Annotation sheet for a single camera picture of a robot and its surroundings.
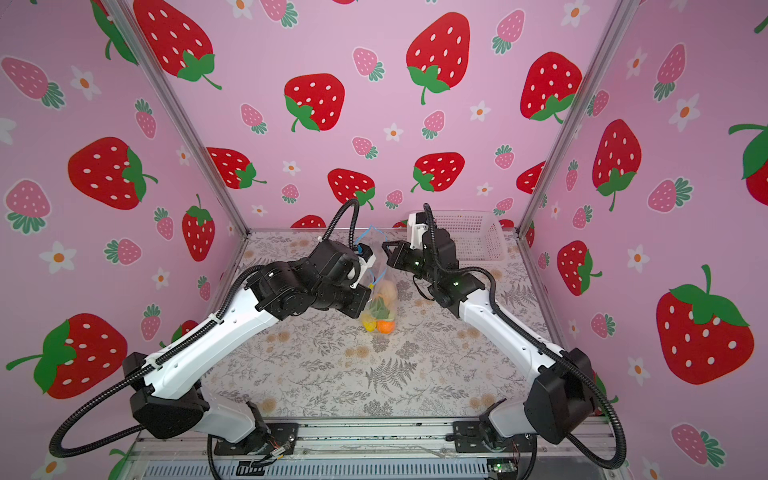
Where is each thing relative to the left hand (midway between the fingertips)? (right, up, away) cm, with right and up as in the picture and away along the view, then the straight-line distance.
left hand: (372, 297), depth 68 cm
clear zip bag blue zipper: (+1, +13, +9) cm, 16 cm away
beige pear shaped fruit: (+3, -1, +19) cm, 20 cm away
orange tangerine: (+3, -12, +21) cm, 24 cm away
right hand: (+2, +13, +6) cm, 14 cm away
